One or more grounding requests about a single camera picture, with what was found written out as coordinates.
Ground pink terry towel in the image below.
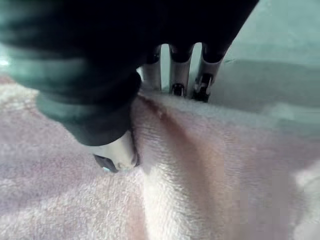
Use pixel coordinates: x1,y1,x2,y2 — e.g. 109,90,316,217
0,74,320,240

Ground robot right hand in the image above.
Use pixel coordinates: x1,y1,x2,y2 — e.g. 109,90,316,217
0,0,260,174

